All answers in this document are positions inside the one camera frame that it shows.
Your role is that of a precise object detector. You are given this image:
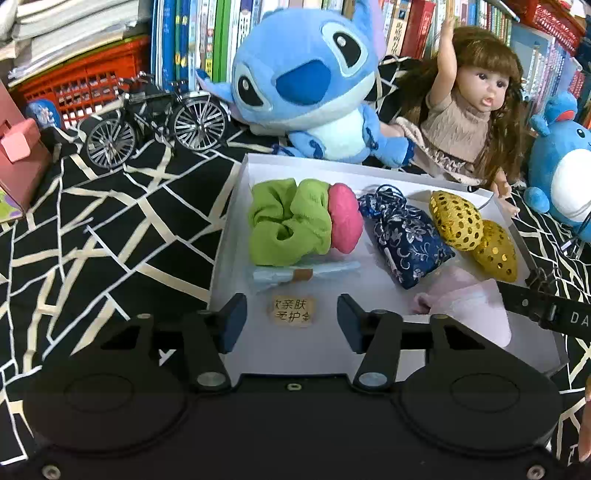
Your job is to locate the miniature metal bicycle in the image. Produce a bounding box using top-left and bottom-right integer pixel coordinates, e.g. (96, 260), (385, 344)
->
(85, 73), (229, 171)

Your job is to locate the lime green scrunchie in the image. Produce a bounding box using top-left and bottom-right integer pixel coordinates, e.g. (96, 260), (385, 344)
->
(249, 178), (335, 267)

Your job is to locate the red plastic crate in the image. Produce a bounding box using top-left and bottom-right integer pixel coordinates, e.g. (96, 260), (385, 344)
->
(505, 0), (587, 56)

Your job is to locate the person's right hand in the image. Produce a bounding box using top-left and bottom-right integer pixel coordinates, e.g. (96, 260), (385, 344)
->
(578, 381), (591, 462)

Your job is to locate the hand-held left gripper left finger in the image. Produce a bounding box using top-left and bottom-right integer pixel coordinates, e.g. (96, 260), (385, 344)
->
(99, 293), (247, 392)

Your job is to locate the beige label sticker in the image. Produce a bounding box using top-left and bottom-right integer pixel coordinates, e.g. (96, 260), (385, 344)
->
(268, 295), (318, 328)

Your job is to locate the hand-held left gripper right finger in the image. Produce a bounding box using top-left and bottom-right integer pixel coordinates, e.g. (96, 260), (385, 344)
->
(337, 293), (492, 392)

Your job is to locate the pink round puff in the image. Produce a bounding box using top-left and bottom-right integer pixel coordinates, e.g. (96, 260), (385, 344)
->
(328, 183), (365, 254)

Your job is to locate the blue alien plush toy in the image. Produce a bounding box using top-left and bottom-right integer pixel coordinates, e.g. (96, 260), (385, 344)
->
(196, 0), (416, 168)

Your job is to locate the stack of flat books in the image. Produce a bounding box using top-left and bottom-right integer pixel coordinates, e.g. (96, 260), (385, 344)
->
(0, 0), (151, 88)

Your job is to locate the light blue packet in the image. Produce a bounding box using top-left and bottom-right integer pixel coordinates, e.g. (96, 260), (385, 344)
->
(252, 261), (362, 292)

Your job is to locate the pale pink cloth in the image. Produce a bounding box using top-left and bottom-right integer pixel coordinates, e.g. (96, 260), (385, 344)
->
(412, 268), (513, 348)

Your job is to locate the gold sequin scrunchie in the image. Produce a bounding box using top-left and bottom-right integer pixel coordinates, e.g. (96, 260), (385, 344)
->
(429, 190), (485, 252)

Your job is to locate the white cardboard box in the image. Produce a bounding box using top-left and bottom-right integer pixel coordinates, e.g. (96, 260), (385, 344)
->
(208, 153), (570, 377)

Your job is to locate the black white patterned cloth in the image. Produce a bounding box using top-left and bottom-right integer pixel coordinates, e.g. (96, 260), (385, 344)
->
(0, 55), (591, 467)

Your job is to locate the small blue round tin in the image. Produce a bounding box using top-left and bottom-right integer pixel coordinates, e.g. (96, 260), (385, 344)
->
(25, 98), (63, 131)

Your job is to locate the row of upright books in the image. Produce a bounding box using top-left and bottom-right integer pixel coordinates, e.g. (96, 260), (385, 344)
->
(150, 0), (591, 130)

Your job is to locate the round blue white plush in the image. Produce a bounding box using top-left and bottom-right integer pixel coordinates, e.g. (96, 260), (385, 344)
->
(527, 91), (591, 243)

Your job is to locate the red plastic basket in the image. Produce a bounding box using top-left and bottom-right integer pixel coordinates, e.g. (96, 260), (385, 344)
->
(9, 34), (153, 130)

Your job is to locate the brown-haired baby doll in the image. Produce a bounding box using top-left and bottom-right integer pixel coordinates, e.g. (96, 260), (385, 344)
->
(392, 18), (525, 217)

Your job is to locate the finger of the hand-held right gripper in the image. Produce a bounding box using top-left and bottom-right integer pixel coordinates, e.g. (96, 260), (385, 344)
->
(496, 268), (591, 341)

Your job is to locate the navy floral drawstring pouch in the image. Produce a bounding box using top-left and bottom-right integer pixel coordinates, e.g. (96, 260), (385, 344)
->
(358, 184), (457, 291)

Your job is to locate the pink miniature house model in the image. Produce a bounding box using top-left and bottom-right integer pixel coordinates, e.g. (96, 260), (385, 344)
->
(0, 78), (54, 224)

